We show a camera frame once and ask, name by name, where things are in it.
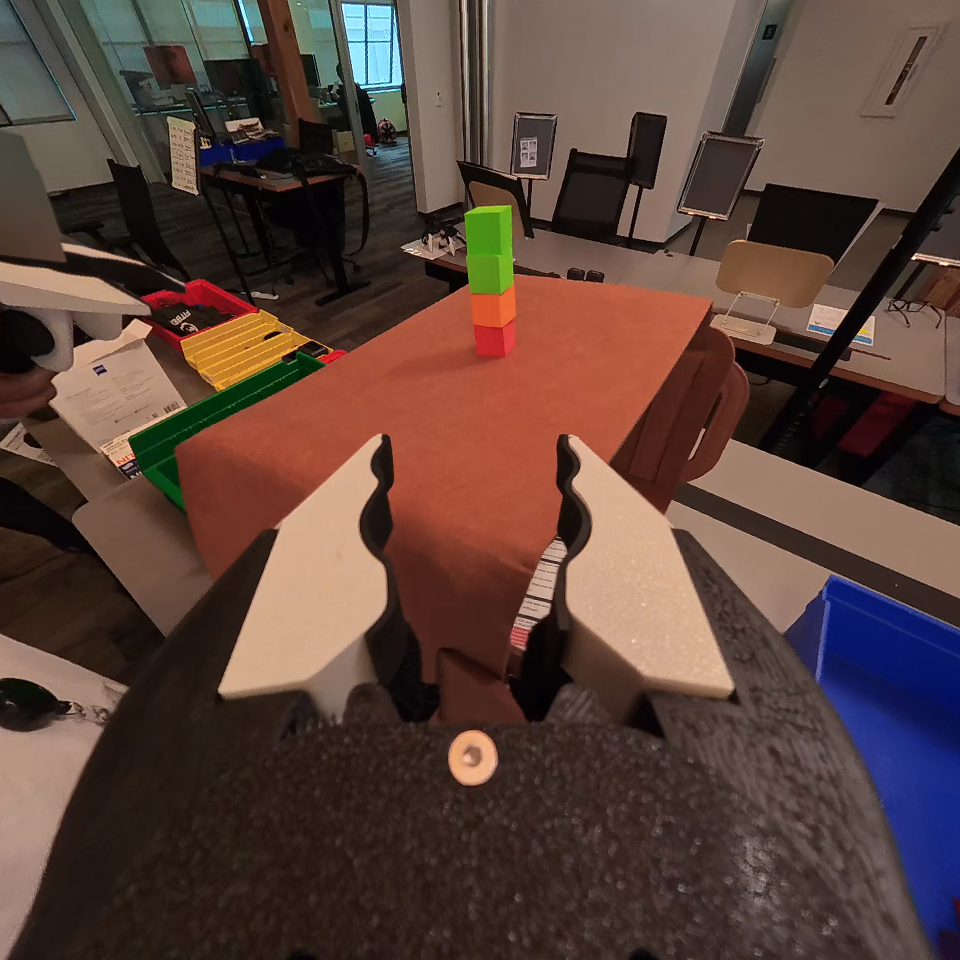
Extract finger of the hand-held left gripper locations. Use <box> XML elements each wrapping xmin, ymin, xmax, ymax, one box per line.
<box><xmin>0</xmin><ymin>258</ymin><xmax>153</xmax><ymax>318</ymax></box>
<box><xmin>62</xmin><ymin>240</ymin><xmax>190</xmax><ymax>297</ymax></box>

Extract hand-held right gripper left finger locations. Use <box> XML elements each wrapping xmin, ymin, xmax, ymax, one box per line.
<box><xmin>217</xmin><ymin>433</ymin><xmax>395</xmax><ymax>720</ymax></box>

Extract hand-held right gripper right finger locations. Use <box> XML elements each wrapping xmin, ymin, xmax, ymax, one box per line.
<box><xmin>555</xmin><ymin>433</ymin><xmax>736</xmax><ymax>725</ymax></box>

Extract green plastic bin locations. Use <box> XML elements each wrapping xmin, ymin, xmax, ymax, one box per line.
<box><xmin>128</xmin><ymin>348</ymin><xmax>329</xmax><ymax>513</ymax></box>

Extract blue plastic bin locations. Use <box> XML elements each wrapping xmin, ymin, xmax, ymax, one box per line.
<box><xmin>783</xmin><ymin>573</ymin><xmax>960</xmax><ymax>960</ymax></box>

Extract orange wooden cube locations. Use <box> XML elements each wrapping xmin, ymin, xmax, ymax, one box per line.
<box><xmin>469</xmin><ymin>286</ymin><xmax>518</xmax><ymax>330</ymax></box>

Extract green wooden cube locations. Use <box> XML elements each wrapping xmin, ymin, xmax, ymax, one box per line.
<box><xmin>462</xmin><ymin>203</ymin><xmax>516</xmax><ymax>258</ymax></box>
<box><xmin>465</xmin><ymin>251</ymin><xmax>517</xmax><ymax>296</ymax></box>

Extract light grey desk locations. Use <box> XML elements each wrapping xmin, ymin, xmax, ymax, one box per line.
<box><xmin>71</xmin><ymin>438</ymin><xmax>960</xmax><ymax>639</ymax></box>
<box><xmin>399</xmin><ymin>223</ymin><xmax>725</xmax><ymax>303</ymax></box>

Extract person's left hand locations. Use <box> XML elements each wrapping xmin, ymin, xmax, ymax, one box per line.
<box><xmin>0</xmin><ymin>360</ymin><xmax>59</xmax><ymax>419</ymax></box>

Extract black office chair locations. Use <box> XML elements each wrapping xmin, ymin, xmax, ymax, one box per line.
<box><xmin>105</xmin><ymin>157</ymin><xmax>192</xmax><ymax>282</ymax></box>

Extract black cloth item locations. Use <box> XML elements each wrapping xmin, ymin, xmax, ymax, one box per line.
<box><xmin>153</xmin><ymin>303</ymin><xmax>226</xmax><ymax>339</ymax></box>

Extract white cardboard box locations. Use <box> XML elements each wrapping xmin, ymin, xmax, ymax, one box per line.
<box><xmin>47</xmin><ymin>318</ymin><xmax>190</xmax><ymax>456</ymax></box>

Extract white printed paper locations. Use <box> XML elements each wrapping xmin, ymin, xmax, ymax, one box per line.
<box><xmin>508</xmin><ymin>534</ymin><xmax>569</xmax><ymax>655</ymax></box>

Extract white printed chart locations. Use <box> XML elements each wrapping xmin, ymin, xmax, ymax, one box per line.
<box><xmin>166</xmin><ymin>114</ymin><xmax>204</xmax><ymax>198</ymax></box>

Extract yellow plastic bin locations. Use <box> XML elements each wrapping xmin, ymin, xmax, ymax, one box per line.
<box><xmin>181</xmin><ymin>309</ymin><xmax>334</xmax><ymax>393</ymax></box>

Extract blue glove box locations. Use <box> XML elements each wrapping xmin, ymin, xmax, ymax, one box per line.
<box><xmin>99</xmin><ymin>437</ymin><xmax>145</xmax><ymax>483</ymax></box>

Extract dark wooden table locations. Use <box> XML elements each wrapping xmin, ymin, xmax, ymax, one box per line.
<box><xmin>198</xmin><ymin>142</ymin><xmax>372</xmax><ymax>309</ymax></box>

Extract rust brown felt bag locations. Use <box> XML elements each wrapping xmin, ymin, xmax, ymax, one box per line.
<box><xmin>174</xmin><ymin>273</ymin><xmax>751</xmax><ymax>725</ymax></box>

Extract small black device stand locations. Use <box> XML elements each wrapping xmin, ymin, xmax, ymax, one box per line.
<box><xmin>418</xmin><ymin>216</ymin><xmax>468</xmax><ymax>258</ymax></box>

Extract yellow blue card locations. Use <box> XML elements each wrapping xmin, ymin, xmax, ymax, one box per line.
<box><xmin>805</xmin><ymin>302</ymin><xmax>878</xmax><ymax>348</ymax></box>

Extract wooden panel on clear stand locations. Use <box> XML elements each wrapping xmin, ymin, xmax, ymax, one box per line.
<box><xmin>708</xmin><ymin>239</ymin><xmax>837</xmax><ymax>347</ymax></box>

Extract black pole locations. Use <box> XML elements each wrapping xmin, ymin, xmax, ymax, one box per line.
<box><xmin>771</xmin><ymin>148</ymin><xmax>960</xmax><ymax>460</ymax></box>

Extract black eyeglasses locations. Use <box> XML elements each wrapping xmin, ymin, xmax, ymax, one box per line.
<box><xmin>886</xmin><ymin>295</ymin><xmax>946</xmax><ymax>329</ymax></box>

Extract black mesh chair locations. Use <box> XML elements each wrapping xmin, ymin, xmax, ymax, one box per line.
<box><xmin>550</xmin><ymin>147</ymin><xmax>633</xmax><ymax>246</ymax></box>

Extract black flat panel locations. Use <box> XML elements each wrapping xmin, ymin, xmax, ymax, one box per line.
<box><xmin>745</xmin><ymin>183</ymin><xmax>881</xmax><ymax>265</ymax></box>

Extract framed notice sign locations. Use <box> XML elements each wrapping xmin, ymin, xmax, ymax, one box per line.
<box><xmin>509</xmin><ymin>111</ymin><xmax>559</xmax><ymax>182</ymax></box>

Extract framed dark screen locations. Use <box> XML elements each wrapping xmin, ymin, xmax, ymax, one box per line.
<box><xmin>676</xmin><ymin>131</ymin><xmax>767</xmax><ymax>223</ymax></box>

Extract black screen on stand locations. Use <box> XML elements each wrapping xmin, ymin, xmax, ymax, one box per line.
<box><xmin>624</xmin><ymin>110</ymin><xmax>669</xmax><ymax>246</ymax></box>

